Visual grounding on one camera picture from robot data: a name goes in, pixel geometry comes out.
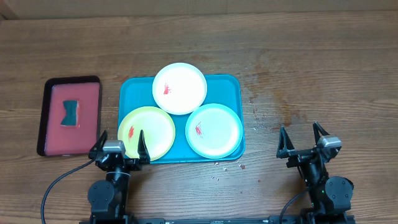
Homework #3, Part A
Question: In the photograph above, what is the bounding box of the light blue plate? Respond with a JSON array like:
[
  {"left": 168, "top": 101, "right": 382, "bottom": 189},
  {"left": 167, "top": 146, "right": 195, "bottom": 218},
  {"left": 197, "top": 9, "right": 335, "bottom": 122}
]
[{"left": 185, "top": 103, "right": 243, "bottom": 159}]

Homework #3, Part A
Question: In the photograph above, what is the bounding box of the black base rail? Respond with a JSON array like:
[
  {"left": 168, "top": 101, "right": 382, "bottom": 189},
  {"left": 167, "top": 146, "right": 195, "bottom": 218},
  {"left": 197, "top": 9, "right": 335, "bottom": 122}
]
[{"left": 79, "top": 214, "right": 356, "bottom": 224}]

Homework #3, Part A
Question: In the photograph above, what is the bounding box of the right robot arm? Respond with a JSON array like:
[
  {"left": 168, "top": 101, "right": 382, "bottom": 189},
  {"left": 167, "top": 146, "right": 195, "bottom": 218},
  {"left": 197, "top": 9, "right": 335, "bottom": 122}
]
[{"left": 269, "top": 122, "right": 356, "bottom": 223}]

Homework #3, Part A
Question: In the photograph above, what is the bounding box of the teal plastic serving tray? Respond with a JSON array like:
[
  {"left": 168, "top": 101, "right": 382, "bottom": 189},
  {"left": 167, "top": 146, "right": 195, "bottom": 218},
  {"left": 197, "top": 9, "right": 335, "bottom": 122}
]
[{"left": 118, "top": 74, "right": 243, "bottom": 164}]

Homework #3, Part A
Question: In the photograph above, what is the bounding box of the black tray with red water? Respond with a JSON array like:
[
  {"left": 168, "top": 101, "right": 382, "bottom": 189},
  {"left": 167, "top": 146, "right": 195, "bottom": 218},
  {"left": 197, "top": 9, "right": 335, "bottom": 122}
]
[{"left": 37, "top": 75, "right": 102, "bottom": 156}]

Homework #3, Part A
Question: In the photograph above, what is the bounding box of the yellow-green plate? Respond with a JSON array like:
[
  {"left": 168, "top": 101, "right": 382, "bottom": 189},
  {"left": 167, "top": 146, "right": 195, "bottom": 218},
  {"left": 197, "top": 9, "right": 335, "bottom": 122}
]
[{"left": 118, "top": 106, "right": 175, "bottom": 161}]

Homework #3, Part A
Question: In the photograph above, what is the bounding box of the white plate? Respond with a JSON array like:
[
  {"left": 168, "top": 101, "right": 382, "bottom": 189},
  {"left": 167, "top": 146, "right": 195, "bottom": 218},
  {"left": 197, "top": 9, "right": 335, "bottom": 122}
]
[{"left": 152, "top": 62, "right": 207, "bottom": 115}]

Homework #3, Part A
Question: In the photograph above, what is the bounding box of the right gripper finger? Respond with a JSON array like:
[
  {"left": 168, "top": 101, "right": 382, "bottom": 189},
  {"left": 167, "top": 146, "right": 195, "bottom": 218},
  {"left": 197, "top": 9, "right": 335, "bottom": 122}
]
[
  {"left": 313, "top": 122, "right": 329, "bottom": 144},
  {"left": 277, "top": 127, "right": 295, "bottom": 152}
]

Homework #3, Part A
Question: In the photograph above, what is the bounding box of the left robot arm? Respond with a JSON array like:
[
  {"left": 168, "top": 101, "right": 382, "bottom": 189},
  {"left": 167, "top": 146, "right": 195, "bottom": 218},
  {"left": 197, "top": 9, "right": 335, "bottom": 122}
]
[{"left": 88, "top": 131, "right": 150, "bottom": 224}]

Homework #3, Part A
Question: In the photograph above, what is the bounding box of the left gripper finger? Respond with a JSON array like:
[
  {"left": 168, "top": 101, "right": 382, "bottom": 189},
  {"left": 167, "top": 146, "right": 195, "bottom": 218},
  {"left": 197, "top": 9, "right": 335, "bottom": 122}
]
[
  {"left": 90, "top": 130, "right": 108, "bottom": 153},
  {"left": 137, "top": 130, "right": 150, "bottom": 159}
]

